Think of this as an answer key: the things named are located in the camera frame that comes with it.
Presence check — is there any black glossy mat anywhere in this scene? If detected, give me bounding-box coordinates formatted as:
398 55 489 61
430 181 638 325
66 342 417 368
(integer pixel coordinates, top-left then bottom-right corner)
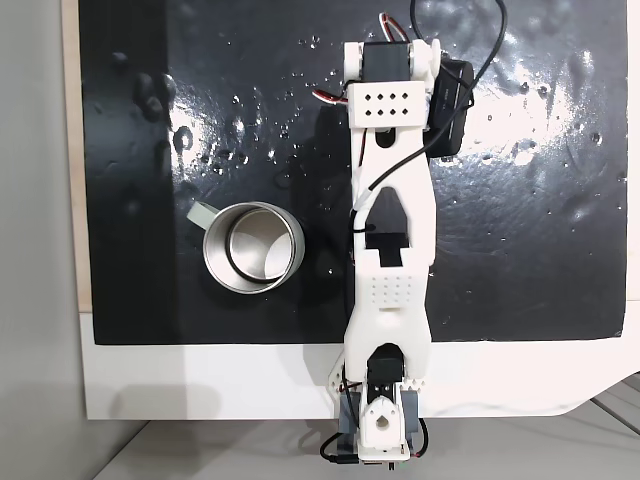
78 0 629 347

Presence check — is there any white board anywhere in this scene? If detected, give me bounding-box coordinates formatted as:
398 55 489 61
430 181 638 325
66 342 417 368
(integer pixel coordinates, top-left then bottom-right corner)
79 309 640 422

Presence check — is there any steel cup with grey handle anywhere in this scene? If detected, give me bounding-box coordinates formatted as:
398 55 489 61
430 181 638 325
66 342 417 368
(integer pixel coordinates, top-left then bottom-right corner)
187 200 307 296

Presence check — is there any black oval camera box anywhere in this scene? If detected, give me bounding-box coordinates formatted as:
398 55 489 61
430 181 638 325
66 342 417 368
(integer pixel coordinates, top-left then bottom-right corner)
427 58 477 158

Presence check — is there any black base cable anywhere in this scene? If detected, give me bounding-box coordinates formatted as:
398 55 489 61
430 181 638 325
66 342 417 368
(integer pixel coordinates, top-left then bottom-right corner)
319 432 359 467

